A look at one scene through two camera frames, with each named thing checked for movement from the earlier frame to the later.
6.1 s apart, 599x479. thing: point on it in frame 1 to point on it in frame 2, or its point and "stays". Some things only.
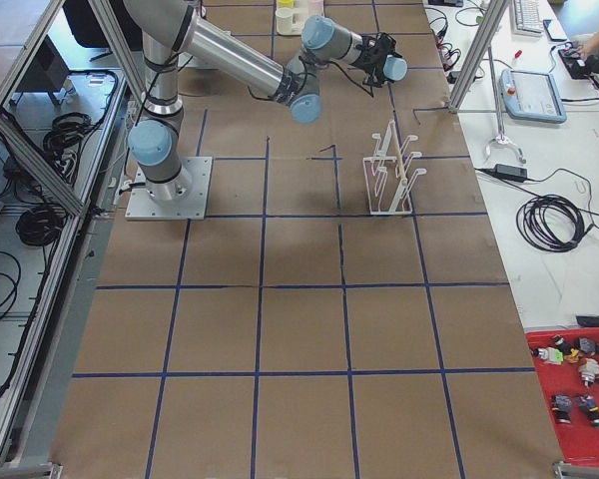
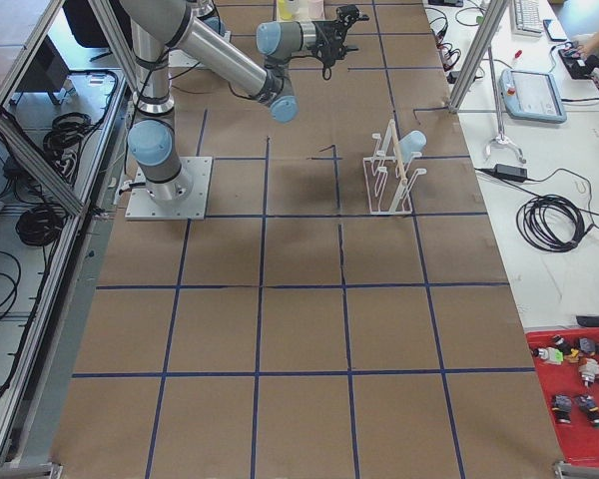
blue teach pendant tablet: [531, 96] stays
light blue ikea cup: [395, 68] to [410, 143]
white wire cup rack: [387, 177] stays
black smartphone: [554, 33] stays
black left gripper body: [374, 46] to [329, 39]
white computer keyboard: [526, 18] stays
